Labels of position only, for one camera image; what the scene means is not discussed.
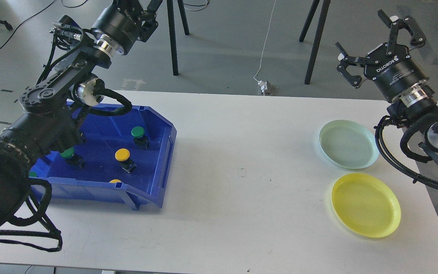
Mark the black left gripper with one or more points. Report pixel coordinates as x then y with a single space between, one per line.
125 22

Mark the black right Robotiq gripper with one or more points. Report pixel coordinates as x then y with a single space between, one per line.
394 70

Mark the yellow push button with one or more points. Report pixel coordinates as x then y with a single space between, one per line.
122 155

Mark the green push button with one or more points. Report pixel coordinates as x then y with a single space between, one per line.
140 138
72 158

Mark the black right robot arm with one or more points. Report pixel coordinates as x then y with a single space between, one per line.
415 110

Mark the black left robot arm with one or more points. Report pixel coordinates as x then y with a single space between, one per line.
55 108

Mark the pale green plate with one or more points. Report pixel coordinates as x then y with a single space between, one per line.
348 144

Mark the yellow plate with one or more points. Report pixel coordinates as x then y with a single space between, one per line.
365 205

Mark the black tripod legs left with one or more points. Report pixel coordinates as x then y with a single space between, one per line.
172 30

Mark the black tripod legs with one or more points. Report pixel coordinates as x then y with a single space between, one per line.
172 30
318 34

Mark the black tripod legs right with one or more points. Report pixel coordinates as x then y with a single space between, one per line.
318 34

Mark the white power adapter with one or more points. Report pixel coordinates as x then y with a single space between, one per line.
265 88

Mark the blue plastic bin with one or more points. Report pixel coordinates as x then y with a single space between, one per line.
146 184

